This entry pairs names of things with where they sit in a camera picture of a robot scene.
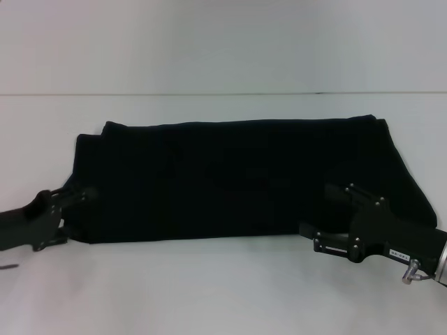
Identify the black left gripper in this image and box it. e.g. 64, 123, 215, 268
0, 186, 99, 253

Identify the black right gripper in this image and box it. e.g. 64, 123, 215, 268
298, 181, 447, 265

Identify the black shirt with FREE print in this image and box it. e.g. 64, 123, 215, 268
64, 114, 439, 246

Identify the silver connector stub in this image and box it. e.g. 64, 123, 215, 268
401, 259, 420, 283

